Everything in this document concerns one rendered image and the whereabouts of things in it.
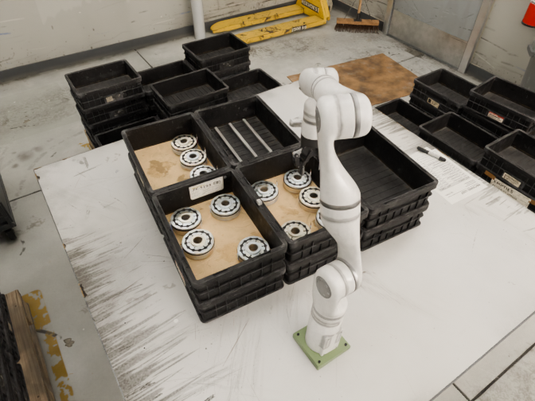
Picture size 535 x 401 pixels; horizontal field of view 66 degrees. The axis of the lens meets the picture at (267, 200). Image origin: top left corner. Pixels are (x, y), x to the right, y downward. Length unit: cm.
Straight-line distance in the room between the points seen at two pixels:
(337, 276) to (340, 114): 40
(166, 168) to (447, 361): 116
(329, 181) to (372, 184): 72
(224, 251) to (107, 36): 344
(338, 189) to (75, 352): 166
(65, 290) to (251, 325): 135
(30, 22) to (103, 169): 258
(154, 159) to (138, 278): 49
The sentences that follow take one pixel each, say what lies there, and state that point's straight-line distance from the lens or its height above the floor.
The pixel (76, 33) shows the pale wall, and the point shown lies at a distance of 443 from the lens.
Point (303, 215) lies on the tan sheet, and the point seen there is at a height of 83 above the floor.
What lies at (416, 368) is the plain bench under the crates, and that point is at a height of 70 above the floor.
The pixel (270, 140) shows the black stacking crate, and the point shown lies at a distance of 175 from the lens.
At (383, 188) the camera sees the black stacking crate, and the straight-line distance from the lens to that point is 159.
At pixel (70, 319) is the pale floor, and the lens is 234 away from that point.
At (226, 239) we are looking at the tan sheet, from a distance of 136.
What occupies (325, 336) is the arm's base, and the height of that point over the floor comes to 82.
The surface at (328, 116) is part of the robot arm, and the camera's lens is 83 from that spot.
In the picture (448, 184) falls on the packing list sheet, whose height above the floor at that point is 70.
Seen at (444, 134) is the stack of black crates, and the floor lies 38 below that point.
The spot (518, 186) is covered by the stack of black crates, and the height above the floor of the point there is 50.
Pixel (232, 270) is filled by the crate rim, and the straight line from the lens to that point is 116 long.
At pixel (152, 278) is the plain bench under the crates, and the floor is 70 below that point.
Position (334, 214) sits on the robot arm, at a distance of 92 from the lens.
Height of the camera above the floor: 188
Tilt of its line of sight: 45 degrees down
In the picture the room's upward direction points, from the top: 1 degrees clockwise
